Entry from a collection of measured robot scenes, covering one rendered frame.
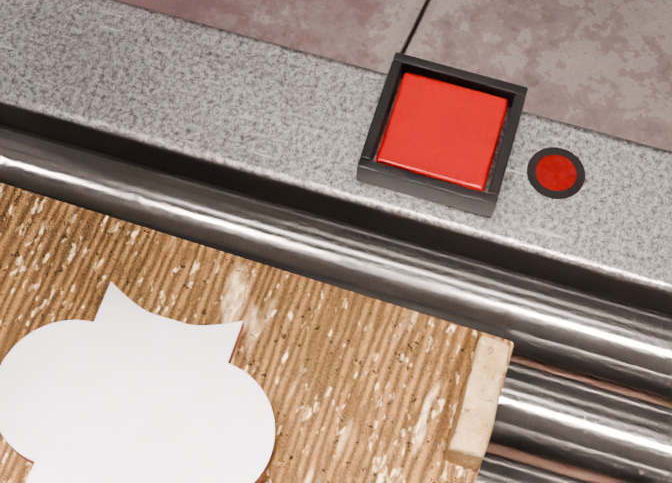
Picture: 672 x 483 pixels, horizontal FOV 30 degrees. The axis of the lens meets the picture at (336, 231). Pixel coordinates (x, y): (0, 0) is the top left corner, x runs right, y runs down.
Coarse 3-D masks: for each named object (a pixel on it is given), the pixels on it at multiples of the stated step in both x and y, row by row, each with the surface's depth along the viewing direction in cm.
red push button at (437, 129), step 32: (416, 96) 69; (448, 96) 69; (480, 96) 69; (416, 128) 68; (448, 128) 68; (480, 128) 68; (384, 160) 67; (416, 160) 67; (448, 160) 67; (480, 160) 67
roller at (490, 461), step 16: (496, 464) 61; (512, 464) 61; (528, 464) 62; (480, 480) 60; (496, 480) 60; (512, 480) 61; (528, 480) 61; (544, 480) 61; (560, 480) 61; (576, 480) 62
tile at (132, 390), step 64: (128, 320) 61; (0, 384) 59; (64, 384) 59; (128, 384) 59; (192, 384) 59; (256, 384) 60; (64, 448) 58; (128, 448) 58; (192, 448) 58; (256, 448) 58
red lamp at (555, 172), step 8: (544, 160) 69; (552, 160) 69; (560, 160) 69; (568, 160) 69; (536, 168) 68; (544, 168) 68; (552, 168) 68; (560, 168) 68; (568, 168) 68; (544, 176) 68; (552, 176) 68; (560, 176) 68; (568, 176) 68; (544, 184) 68; (552, 184) 68; (560, 184) 68; (568, 184) 68
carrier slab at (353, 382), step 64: (0, 192) 65; (0, 256) 63; (64, 256) 63; (128, 256) 63; (192, 256) 63; (0, 320) 62; (64, 320) 62; (192, 320) 62; (256, 320) 62; (320, 320) 62; (384, 320) 62; (320, 384) 61; (384, 384) 61; (448, 384) 61; (0, 448) 59; (320, 448) 59; (384, 448) 59
